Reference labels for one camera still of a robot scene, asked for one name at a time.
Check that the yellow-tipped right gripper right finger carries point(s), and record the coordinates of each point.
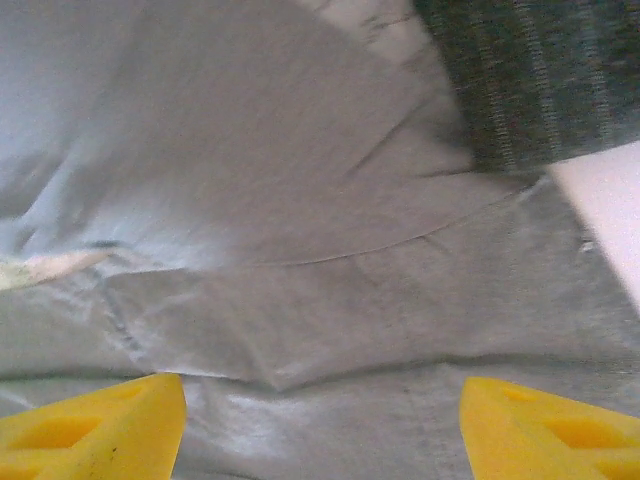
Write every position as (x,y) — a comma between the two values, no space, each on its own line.
(550,440)

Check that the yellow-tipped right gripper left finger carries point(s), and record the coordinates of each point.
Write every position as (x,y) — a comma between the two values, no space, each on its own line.
(85,440)

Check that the grey long sleeve shirt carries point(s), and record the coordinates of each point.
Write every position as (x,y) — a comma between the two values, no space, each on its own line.
(300,200)

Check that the dark button-up shirt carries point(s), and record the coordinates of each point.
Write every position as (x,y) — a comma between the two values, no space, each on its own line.
(525,75)

